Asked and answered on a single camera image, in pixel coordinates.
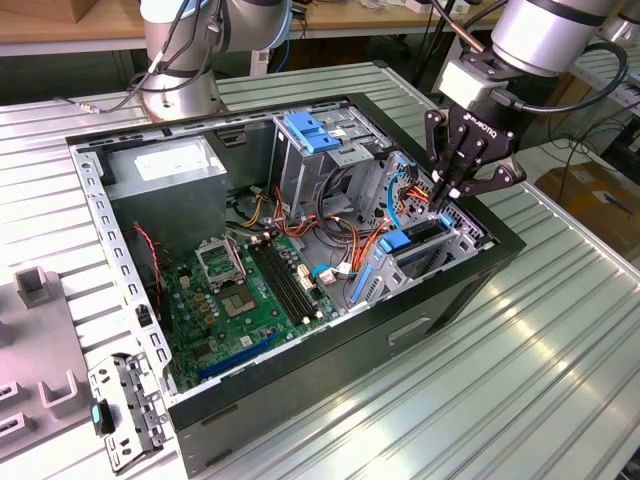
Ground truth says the orange red disk power wire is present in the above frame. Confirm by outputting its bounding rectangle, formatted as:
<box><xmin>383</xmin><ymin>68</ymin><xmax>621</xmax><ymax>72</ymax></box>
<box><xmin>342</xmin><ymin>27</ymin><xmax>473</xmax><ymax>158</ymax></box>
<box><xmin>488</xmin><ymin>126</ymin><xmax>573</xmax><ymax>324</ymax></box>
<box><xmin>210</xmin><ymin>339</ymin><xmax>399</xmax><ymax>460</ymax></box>
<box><xmin>349</xmin><ymin>180</ymin><xmax>436</xmax><ymax>274</ymax></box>

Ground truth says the black cable with metal connector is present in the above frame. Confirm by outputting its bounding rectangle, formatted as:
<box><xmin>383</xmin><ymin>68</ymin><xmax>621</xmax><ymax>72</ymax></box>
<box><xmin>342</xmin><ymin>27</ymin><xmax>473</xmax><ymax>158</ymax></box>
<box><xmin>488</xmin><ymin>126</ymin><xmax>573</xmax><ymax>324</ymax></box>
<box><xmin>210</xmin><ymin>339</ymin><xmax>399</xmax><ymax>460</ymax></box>
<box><xmin>49</xmin><ymin>0</ymin><xmax>224</xmax><ymax>122</ymax></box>

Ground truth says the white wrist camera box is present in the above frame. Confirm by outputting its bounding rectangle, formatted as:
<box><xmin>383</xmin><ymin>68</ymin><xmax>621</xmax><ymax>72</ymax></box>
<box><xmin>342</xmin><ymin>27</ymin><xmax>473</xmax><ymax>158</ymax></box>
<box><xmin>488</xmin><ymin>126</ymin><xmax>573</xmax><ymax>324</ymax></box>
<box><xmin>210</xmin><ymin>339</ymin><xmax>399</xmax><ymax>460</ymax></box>
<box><xmin>438</xmin><ymin>58</ymin><xmax>516</xmax><ymax>109</ymax></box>

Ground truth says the blue expansion slot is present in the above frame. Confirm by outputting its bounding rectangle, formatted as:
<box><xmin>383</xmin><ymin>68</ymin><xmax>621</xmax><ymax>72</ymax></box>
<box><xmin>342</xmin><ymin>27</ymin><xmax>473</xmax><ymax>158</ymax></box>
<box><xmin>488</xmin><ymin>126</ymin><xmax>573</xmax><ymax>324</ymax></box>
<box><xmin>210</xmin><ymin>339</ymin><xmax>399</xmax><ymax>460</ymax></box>
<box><xmin>197</xmin><ymin>332</ymin><xmax>281</xmax><ymax>381</ymax></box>

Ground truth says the small cardboard box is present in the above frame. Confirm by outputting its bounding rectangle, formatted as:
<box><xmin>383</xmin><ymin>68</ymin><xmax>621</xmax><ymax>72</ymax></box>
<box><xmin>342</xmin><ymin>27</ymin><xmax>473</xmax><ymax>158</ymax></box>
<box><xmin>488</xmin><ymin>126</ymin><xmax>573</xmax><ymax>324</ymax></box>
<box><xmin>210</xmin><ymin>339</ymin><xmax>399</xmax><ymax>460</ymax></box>
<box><xmin>69</xmin><ymin>0</ymin><xmax>109</xmax><ymax>24</ymax></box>

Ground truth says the long blue data wire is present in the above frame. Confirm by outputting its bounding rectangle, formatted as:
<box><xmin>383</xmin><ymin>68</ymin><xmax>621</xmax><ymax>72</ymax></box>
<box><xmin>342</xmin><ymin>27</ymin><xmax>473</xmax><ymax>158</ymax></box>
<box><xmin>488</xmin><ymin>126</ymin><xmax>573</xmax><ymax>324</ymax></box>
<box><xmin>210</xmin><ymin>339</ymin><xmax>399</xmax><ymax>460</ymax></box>
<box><xmin>386</xmin><ymin>169</ymin><xmax>417</xmax><ymax>231</ymax></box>

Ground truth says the black open PC case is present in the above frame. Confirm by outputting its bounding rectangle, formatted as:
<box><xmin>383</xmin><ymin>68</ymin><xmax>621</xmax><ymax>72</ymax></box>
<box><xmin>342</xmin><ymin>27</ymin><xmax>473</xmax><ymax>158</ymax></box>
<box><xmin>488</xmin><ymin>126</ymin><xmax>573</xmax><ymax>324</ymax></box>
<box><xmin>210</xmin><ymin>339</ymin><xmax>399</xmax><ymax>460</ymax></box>
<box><xmin>64</xmin><ymin>92</ymin><xmax>527</xmax><ymax>479</ymax></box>

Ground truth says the black cable with brass end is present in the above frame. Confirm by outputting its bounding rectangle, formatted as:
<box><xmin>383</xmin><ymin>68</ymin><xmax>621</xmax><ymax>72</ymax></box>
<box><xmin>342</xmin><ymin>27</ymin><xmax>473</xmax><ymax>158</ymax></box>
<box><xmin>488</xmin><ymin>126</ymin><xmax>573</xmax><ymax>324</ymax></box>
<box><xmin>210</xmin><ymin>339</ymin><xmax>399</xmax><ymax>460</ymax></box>
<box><xmin>432</xmin><ymin>0</ymin><xmax>489</xmax><ymax>54</ymax></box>

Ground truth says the wooden desk with white legs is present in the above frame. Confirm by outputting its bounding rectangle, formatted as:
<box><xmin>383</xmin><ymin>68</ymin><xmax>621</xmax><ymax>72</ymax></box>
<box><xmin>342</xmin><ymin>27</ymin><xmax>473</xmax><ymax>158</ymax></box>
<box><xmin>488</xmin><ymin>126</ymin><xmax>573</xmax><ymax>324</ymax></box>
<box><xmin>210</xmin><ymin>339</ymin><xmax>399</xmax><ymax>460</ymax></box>
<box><xmin>0</xmin><ymin>0</ymin><xmax>506</xmax><ymax>96</ymax></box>

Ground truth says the blue drive cage latch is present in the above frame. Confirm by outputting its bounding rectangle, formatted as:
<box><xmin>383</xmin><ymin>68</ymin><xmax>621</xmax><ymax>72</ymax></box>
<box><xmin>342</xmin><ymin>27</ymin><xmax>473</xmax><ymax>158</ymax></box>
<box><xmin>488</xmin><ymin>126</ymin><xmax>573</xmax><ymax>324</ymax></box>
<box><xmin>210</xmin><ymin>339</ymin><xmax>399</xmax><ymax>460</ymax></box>
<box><xmin>282</xmin><ymin>112</ymin><xmax>341</xmax><ymax>155</ymax></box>

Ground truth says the black RAM slot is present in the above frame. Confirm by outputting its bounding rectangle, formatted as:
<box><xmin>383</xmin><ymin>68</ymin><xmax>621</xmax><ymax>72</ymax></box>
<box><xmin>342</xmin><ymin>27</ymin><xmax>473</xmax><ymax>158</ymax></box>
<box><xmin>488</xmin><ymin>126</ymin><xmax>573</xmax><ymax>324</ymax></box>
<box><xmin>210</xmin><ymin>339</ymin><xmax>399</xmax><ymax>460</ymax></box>
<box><xmin>248</xmin><ymin>238</ymin><xmax>312</xmax><ymax>325</ymax></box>
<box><xmin>262</xmin><ymin>233</ymin><xmax>326</xmax><ymax>321</ymax></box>

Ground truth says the black tripod stand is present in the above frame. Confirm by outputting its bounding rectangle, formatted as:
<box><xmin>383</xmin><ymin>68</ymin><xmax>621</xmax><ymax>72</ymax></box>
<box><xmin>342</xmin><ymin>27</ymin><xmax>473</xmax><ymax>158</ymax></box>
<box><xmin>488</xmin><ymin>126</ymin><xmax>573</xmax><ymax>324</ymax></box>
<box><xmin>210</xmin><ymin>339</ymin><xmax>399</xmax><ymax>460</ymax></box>
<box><xmin>412</xmin><ymin>0</ymin><xmax>451</xmax><ymax>94</ymax></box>

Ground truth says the short blue data wire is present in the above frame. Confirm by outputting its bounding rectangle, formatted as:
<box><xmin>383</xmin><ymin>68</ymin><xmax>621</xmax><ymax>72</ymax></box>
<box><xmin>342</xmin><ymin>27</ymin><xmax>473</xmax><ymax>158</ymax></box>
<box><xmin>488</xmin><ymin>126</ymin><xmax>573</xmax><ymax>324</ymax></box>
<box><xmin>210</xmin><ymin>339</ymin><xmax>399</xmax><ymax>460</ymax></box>
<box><xmin>309</xmin><ymin>262</ymin><xmax>364</xmax><ymax>286</ymax></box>

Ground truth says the black teal card latch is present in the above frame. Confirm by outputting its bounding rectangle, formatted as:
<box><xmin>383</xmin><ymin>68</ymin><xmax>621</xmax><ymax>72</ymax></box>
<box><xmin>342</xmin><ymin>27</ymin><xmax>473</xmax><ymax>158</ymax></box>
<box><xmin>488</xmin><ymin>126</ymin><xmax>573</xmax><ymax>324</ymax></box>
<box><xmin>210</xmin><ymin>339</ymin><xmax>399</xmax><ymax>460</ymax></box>
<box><xmin>91</xmin><ymin>398</ymin><xmax>120</xmax><ymax>436</ymax></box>

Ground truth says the metal locking lever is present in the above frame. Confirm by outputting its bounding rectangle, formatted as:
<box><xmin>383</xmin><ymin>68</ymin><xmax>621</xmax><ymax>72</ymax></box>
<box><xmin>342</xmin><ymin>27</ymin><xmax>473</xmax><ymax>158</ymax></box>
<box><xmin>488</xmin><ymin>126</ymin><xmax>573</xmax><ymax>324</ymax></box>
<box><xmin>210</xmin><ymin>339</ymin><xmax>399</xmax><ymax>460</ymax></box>
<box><xmin>225</xmin><ymin>232</ymin><xmax>248</xmax><ymax>282</ymax></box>

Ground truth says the metal disk bay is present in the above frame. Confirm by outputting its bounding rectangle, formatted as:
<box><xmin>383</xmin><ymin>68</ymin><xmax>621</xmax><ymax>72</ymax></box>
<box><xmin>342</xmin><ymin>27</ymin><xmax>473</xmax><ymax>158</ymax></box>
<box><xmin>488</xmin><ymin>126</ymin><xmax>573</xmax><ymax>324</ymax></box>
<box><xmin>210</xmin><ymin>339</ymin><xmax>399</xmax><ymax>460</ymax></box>
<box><xmin>344</xmin><ymin>149</ymin><xmax>496</xmax><ymax>311</ymax></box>

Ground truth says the CPU socket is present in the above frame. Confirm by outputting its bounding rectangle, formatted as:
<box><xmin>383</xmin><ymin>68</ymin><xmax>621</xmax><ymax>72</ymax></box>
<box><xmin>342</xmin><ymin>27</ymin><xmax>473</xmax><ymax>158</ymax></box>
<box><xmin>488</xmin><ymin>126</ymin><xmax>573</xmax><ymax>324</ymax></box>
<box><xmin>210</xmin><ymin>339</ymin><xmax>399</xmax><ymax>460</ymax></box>
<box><xmin>217</xmin><ymin>287</ymin><xmax>259</xmax><ymax>319</ymax></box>

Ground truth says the green motherboard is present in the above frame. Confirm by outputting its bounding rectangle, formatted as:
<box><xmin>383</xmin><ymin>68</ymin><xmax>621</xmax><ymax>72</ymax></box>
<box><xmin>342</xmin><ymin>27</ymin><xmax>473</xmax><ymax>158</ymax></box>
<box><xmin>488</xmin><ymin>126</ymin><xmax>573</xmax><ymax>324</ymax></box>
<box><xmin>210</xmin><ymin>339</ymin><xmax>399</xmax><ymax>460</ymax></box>
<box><xmin>162</xmin><ymin>234</ymin><xmax>341</xmax><ymax>394</ymax></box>

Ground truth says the black camera cable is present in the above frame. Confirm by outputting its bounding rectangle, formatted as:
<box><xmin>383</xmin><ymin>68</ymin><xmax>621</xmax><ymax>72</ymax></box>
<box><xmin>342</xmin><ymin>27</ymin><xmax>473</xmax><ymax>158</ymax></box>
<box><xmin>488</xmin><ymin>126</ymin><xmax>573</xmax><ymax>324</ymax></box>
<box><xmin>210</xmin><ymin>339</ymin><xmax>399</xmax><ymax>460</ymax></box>
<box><xmin>492</xmin><ymin>39</ymin><xmax>630</xmax><ymax>114</ymax></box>

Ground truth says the grey power supply unit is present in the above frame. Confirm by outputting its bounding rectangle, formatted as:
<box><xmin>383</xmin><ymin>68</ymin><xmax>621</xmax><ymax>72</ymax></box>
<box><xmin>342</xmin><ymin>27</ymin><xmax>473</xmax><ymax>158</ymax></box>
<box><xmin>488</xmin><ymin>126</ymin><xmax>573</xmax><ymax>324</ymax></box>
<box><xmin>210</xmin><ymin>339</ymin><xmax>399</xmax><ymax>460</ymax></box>
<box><xmin>102</xmin><ymin>134</ymin><xmax>229</xmax><ymax>256</ymax></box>

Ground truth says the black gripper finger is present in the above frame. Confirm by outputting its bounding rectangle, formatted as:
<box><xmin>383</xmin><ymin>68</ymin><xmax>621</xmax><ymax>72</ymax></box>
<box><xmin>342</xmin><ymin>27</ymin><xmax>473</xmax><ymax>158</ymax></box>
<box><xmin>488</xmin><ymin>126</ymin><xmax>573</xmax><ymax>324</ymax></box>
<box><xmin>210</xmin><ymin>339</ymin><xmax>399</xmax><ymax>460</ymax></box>
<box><xmin>424</xmin><ymin>108</ymin><xmax>469</xmax><ymax>201</ymax></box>
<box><xmin>447</xmin><ymin>137</ymin><xmax>527</xmax><ymax>201</ymax></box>

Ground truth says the metal socket cover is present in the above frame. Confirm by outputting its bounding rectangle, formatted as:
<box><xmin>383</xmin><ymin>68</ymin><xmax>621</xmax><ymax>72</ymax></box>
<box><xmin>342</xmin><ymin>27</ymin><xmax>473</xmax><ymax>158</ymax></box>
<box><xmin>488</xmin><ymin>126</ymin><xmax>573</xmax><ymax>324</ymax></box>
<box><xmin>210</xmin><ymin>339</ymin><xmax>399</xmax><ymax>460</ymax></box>
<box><xmin>193</xmin><ymin>238</ymin><xmax>247</xmax><ymax>292</ymax></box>

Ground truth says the large cardboard box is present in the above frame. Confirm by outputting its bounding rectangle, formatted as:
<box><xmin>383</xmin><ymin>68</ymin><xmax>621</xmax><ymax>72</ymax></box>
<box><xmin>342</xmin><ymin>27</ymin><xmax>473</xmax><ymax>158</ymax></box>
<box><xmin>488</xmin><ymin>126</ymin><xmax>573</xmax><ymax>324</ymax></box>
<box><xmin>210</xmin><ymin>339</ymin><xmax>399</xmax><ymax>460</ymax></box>
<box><xmin>535</xmin><ymin>162</ymin><xmax>640</xmax><ymax>261</ymax></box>

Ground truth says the red orange wire bundle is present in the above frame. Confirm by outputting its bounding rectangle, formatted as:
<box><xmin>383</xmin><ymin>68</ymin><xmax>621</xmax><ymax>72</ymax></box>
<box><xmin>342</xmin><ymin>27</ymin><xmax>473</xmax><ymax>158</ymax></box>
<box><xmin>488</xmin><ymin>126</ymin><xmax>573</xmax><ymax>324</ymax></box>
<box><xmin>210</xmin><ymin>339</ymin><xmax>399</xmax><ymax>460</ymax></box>
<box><xmin>272</xmin><ymin>184</ymin><xmax>361</xmax><ymax>246</ymax></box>

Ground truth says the metal optical drive cage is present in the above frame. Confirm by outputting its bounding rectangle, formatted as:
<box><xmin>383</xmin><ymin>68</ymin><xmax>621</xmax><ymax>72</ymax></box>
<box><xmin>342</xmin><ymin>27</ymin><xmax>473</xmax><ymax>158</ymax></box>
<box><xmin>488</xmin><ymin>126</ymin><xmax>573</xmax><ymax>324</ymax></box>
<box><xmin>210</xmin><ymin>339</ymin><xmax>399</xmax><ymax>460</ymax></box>
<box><xmin>269</xmin><ymin>107</ymin><xmax>391</xmax><ymax>221</ymax></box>

